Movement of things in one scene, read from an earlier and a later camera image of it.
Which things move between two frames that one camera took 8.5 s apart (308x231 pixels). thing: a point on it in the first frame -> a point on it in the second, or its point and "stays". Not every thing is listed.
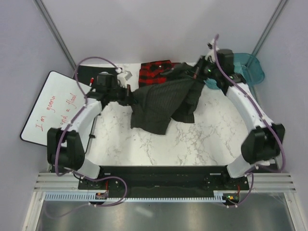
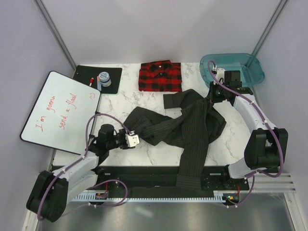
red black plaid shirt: x=150 y=73 stays
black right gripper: x=198 y=73 -> x=213 y=99
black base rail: x=165 y=181 stays
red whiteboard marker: x=92 y=81 stays
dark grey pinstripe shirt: x=175 y=97 -> x=199 y=121
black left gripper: x=128 y=96 -> x=122 y=132
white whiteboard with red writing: x=59 y=100 stays
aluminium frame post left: x=46 y=17 stays
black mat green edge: x=86 y=72 stays
